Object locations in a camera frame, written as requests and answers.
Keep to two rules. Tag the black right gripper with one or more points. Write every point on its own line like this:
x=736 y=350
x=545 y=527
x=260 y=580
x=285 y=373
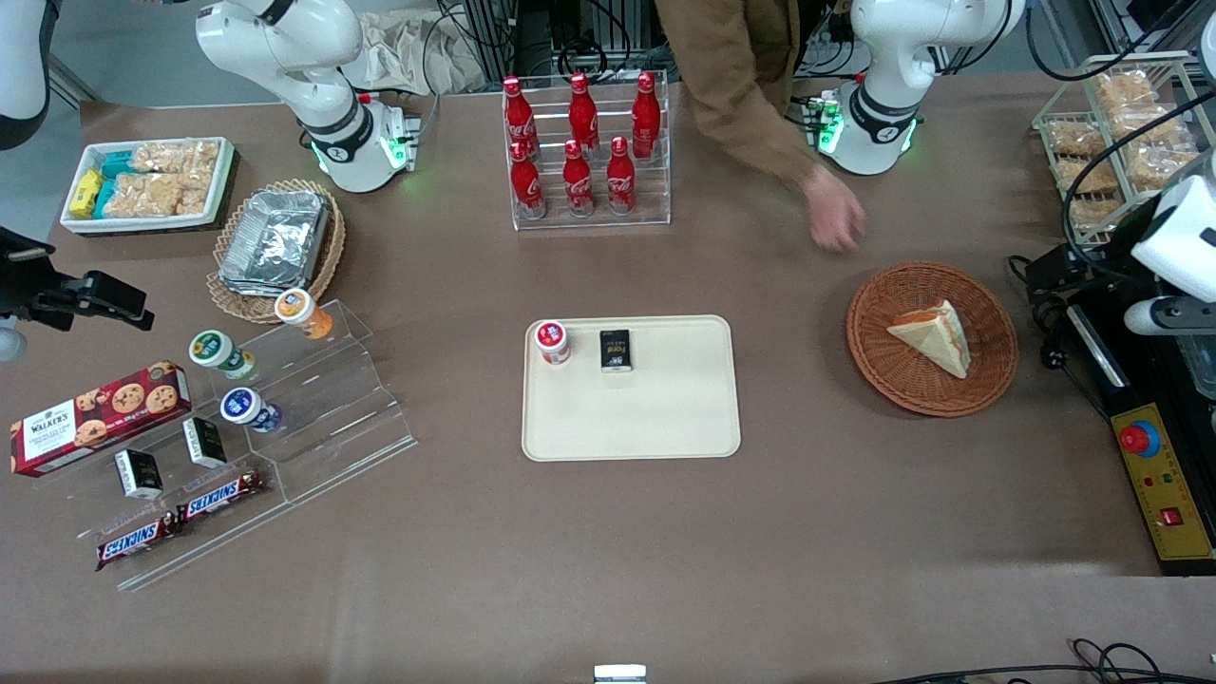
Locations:
x=28 y=283

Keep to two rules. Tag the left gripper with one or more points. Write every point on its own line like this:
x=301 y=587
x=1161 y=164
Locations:
x=1113 y=255

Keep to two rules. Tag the triangle sandwich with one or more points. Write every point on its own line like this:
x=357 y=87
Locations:
x=936 y=337

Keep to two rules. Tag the brown jacket sleeve forearm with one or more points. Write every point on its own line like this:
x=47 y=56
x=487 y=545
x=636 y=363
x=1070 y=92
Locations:
x=741 y=76

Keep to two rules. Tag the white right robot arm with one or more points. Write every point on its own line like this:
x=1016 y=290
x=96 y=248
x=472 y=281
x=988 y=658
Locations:
x=323 y=104

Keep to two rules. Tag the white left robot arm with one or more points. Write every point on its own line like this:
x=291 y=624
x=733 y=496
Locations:
x=883 y=104

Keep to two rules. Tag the light tan wicker basket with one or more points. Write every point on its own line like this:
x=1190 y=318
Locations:
x=237 y=304

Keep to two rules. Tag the brown round wicker basket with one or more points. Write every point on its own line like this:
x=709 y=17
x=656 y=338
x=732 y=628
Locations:
x=883 y=366

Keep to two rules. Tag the cream plastic tray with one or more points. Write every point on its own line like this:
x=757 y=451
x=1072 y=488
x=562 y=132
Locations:
x=665 y=418

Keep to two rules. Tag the person's bare hand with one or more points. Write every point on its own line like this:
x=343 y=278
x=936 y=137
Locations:
x=834 y=217

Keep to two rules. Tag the bagged fried snack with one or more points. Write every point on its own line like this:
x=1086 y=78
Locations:
x=1088 y=176
x=1154 y=169
x=1092 y=212
x=1075 y=138
x=1123 y=88
x=1145 y=123

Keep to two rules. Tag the teal snack packet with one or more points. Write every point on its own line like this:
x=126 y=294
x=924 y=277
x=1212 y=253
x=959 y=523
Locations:
x=117 y=165
x=104 y=198

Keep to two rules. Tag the yellow snack packet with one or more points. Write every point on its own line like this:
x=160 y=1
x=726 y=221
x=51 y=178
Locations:
x=85 y=193

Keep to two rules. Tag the rice cracker packet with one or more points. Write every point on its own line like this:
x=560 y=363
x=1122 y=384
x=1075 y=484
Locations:
x=152 y=195
x=176 y=155

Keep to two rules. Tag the green lid yogurt cup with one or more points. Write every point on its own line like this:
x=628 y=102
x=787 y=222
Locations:
x=211 y=349

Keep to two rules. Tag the black appliance housing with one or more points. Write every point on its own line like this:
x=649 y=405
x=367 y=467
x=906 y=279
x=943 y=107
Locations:
x=1140 y=380

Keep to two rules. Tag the red Walkers cookie box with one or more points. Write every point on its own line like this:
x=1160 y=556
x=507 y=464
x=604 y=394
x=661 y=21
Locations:
x=95 y=423

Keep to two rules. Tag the white rectangular snack bin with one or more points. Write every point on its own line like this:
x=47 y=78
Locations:
x=220 y=190

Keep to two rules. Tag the clear glass container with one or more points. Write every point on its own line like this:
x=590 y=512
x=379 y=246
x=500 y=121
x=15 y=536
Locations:
x=1199 y=366

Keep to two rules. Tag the blue lid yogurt cup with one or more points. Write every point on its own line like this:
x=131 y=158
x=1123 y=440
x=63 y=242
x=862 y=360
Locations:
x=242 y=407

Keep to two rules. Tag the stacked foil trays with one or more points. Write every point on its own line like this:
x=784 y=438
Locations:
x=275 y=242

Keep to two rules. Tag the red emergency stop button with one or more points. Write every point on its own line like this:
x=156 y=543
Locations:
x=1140 y=439

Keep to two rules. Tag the orange lid yogurt cup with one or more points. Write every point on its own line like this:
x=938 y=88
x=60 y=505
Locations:
x=296 y=309

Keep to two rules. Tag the Snickers chocolate bar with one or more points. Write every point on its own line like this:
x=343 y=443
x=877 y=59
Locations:
x=218 y=496
x=133 y=541

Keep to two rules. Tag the yellow control panel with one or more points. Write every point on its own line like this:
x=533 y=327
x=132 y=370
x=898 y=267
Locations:
x=1173 y=484

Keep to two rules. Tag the clear acrylic stepped stand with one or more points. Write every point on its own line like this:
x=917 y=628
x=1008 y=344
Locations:
x=332 y=408

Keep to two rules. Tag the white connector box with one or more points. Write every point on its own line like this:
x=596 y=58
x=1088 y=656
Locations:
x=401 y=138
x=819 y=119

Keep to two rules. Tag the beige cloth bag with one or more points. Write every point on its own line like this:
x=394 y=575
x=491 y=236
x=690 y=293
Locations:
x=399 y=57

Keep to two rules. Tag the red cola bottle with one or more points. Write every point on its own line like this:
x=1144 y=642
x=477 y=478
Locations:
x=527 y=185
x=518 y=114
x=620 y=180
x=646 y=114
x=578 y=185
x=582 y=114

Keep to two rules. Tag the clear acrylic bottle rack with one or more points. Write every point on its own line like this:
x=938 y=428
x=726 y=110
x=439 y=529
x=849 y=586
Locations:
x=655 y=204

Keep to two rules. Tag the red lid yogurt cup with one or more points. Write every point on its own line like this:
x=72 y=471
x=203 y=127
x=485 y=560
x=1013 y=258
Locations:
x=551 y=339

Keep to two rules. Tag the small white device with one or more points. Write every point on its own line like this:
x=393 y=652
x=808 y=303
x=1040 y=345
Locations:
x=619 y=674

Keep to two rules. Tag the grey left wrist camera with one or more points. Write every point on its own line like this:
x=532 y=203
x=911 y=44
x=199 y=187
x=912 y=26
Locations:
x=1159 y=315

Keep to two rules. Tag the aluminium frame rack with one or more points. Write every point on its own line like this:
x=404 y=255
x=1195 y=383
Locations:
x=532 y=38

